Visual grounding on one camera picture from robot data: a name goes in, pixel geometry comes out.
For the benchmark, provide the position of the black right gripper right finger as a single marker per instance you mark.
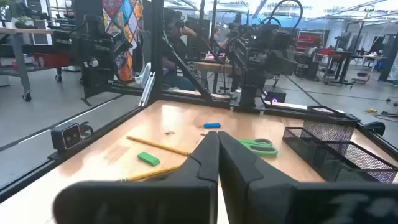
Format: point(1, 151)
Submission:
point(255, 199)

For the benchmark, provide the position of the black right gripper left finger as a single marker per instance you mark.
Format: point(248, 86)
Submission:
point(186, 199)

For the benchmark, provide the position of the yellow pencil pink eraser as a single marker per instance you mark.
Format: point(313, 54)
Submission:
point(155, 145)
point(152, 173)

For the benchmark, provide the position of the green eraser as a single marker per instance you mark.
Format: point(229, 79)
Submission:
point(148, 158)

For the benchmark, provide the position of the blue eraser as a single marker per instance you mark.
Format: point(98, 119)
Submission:
point(212, 125)

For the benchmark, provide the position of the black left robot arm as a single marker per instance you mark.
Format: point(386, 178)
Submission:
point(267, 53)

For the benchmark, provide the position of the black mesh desk organizer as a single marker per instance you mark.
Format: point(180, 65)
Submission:
point(329, 152)

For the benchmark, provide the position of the black control box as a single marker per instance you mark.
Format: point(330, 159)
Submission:
point(275, 97)

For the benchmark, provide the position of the person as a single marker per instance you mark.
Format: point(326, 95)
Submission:
point(175, 46)
point(219, 39)

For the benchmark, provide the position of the black workstation table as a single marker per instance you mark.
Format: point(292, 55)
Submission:
point(342, 59)

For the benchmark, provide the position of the red tool cabinet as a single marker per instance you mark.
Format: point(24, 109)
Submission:
point(308, 40)

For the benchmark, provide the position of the colourful patchwork banner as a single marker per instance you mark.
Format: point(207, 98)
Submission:
point(124, 28)

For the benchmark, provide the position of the wooden workbench grey legs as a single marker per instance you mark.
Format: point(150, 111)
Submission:
point(18, 46)

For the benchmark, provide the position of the black table-level camera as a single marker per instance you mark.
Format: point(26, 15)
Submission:
point(66, 137)

